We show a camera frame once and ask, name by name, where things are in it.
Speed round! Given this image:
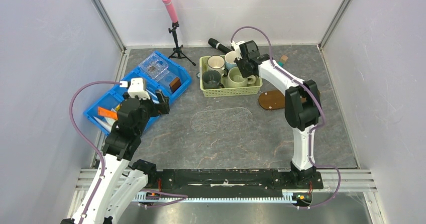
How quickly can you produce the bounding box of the pale green ribbed mug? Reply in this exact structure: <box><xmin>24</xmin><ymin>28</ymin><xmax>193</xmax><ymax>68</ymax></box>
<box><xmin>225</xmin><ymin>67</ymin><xmax>256</xmax><ymax>88</ymax></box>

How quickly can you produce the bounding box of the clear textured toothbrush holder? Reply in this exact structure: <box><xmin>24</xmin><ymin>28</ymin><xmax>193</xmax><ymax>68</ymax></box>
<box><xmin>138</xmin><ymin>52</ymin><xmax>169</xmax><ymax>82</ymax></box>

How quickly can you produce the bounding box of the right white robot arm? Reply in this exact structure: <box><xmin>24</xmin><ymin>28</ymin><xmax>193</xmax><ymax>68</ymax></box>
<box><xmin>231</xmin><ymin>41</ymin><xmax>322</xmax><ymax>188</ymax></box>

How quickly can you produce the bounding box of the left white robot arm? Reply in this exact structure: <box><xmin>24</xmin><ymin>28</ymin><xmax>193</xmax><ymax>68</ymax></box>
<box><xmin>62</xmin><ymin>90</ymin><xmax>170</xmax><ymax>223</ymax></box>

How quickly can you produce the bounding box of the white toothpaste tube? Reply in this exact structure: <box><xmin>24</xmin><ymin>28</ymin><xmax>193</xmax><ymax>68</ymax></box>
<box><xmin>94</xmin><ymin>117</ymin><xmax>112</xmax><ymax>133</ymax></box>

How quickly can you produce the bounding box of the orange toothpaste tube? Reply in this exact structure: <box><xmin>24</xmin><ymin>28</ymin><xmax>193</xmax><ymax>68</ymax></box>
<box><xmin>97</xmin><ymin>106</ymin><xmax>118</xmax><ymax>120</ymax></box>

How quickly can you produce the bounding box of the brown oval wooden tray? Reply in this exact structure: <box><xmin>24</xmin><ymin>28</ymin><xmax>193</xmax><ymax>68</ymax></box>
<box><xmin>258</xmin><ymin>89</ymin><xmax>308</xmax><ymax>111</ymax></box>

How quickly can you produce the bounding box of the clear oval acrylic tray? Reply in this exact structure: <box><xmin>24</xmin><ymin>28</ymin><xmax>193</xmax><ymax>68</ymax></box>
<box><xmin>190</xmin><ymin>107</ymin><xmax>254</xmax><ymax>134</ymax></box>

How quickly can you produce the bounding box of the light blue mug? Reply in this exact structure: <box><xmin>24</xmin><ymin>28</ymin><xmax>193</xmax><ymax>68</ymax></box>
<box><xmin>225</xmin><ymin>51</ymin><xmax>238</xmax><ymax>70</ymax></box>

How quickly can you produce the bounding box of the brown soap block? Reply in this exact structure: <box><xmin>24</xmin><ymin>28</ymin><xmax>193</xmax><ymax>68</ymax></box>
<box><xmin>169</xmin><ymin>77</ymin><xmax>181</xmax><ymax>93</ymax></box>

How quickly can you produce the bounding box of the blue plastic divided bin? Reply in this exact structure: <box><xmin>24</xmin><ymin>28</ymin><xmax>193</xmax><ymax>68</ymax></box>
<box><xmin>83</xmin><ymin>51</ymin><xmax>191</xmax><ymax>135</ymax></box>

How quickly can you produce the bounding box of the black microphone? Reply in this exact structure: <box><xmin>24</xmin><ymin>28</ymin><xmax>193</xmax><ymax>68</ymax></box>
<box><xmin>208</xmin><ymin>38</ymin><xmax>233</xmax><ymax>54</ymax></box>

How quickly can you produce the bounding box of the brown wooden block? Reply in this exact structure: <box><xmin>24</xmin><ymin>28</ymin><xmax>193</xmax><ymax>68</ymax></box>
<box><xmin>280</xmin><ymin>55</ymin><xmax>288</xmax><ymax>64</ymax></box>

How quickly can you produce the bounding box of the cream mug brown rim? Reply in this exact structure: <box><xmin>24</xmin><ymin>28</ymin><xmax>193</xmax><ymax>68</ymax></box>
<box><xmin>207</xmin><ymin>55</ymin><xmax>229</xmax><ymax>77</ymax></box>

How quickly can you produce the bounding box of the pale green plastic basket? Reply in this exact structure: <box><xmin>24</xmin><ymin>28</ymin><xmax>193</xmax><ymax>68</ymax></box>
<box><xmin>199</xmin><ymin>56</ymin><xmax>263</xmax><ymax>97</ymax></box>

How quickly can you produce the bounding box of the dark grey mug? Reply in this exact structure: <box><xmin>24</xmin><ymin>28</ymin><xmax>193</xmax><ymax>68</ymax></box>
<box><xmin>201</xmin><ymin>70</ymin><xmax>225</xmax><ymax>89</ymax></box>

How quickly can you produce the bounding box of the black mini tripod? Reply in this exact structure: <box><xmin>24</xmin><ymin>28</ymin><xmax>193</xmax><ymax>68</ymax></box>
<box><xmin>168</xmin><ymin>22</ymin><xmax>196</xmax><ymax>66</ymax></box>

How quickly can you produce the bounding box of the pink microphone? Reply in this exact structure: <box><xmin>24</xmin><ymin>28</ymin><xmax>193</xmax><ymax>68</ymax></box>
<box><xmin>162</xmin><ymin>0</ymin><xmax>178</xmax><ymax>23</ymax></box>

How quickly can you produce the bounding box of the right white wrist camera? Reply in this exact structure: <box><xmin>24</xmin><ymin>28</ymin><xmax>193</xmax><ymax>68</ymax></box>
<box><xmin>231</xmin><ymin>41</ymin><xmax>245</xmax><ymax>60</ymax></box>

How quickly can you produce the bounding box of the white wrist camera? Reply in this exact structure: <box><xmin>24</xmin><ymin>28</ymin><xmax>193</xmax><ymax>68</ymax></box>
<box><xmin>231</xmin><ymin>41</ymin><xmax>245</xmax><ymax>60</ymax></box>
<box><xmin>120</xmin><ymin>78</ymin><xmax>151</xmax><ymax>100</ymax></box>

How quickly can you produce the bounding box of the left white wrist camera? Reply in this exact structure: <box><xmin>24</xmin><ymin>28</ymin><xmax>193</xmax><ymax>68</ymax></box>
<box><xmin>120</xmin><ymin>78</ymin><xmax>151</xmax><ymax>100</ymax></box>

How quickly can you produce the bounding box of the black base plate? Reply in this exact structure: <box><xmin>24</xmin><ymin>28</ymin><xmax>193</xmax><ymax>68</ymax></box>
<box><xmin>146</xmin><ymin>169</ymin><xmax>324</xmax><ymax>198</ymax></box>

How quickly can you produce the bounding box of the white comb cable duct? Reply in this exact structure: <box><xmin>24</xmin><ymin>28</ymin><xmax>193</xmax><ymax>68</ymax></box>
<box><xmin>132</xmin><ymin>191</ymin><xmax>297</xmax><ymax>204</ymax></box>

